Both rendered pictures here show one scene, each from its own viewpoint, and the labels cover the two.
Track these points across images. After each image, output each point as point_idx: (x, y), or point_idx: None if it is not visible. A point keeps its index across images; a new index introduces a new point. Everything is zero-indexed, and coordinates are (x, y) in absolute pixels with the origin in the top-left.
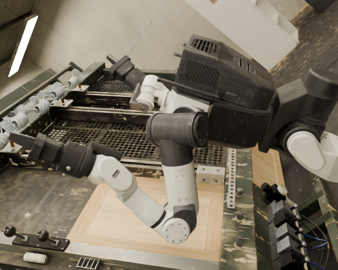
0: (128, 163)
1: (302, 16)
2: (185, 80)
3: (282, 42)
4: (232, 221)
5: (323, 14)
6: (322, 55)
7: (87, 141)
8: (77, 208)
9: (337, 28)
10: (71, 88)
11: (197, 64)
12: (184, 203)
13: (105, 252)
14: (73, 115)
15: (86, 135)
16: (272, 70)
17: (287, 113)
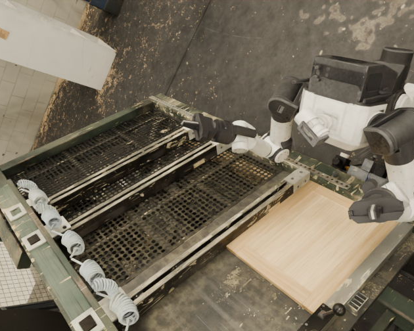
0: (237, 220)
1: (92, 24)
2: (365, 92)
3: (101, 56)
4: (363, 194)
5: (121, 16)
6: (161, 53)
7: (143, 241)
8: (262, 287)
9: (156, 25)
10: (46, 204)
11: (373, 75)
12: None
13: (353, 282)
14: (79, 233)
15: (131, 238)
16: (105, 88)
17: (396, 87)
